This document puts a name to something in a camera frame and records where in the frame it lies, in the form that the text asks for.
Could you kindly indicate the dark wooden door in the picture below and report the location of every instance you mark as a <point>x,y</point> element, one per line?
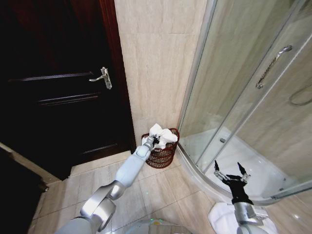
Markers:
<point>61,73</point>

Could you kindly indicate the white towel on floor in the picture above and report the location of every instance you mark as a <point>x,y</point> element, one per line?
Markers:
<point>217,214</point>

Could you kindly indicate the glass shower enclosure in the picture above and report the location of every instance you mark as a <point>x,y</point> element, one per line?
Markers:
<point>219,73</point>

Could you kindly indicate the round shower drain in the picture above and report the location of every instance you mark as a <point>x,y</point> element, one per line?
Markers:
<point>222,140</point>

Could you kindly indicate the dark cabinet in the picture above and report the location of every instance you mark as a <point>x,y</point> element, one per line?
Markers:
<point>14,195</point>

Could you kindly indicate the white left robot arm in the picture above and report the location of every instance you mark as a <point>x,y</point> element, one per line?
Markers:
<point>131,168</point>

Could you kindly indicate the red wicker hamper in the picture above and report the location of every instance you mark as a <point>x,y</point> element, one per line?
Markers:
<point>162,156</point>

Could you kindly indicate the white towel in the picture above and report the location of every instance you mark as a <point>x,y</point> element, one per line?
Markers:
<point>217,214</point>
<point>162,137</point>

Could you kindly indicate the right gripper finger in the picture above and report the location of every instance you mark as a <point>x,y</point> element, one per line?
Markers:
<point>217,167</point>
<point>242,169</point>

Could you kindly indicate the white shower tray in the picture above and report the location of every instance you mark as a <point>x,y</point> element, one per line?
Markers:
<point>256,165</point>

